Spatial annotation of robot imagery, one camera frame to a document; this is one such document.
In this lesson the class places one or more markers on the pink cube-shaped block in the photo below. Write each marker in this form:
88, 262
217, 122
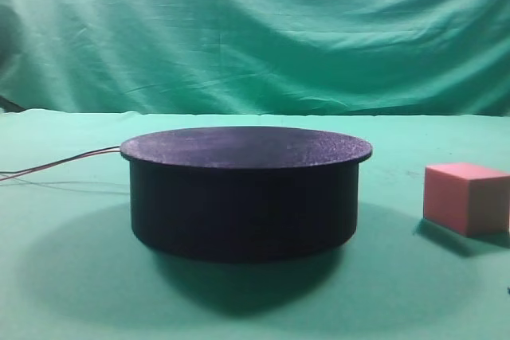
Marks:
468, 199

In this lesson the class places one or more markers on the black round turntable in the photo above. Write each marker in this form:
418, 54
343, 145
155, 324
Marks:
245, 194

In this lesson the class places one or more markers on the green backdrop cloth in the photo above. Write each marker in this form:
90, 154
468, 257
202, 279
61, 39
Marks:
284, 57

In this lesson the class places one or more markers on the green table cloth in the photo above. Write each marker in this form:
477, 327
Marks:
71, 268

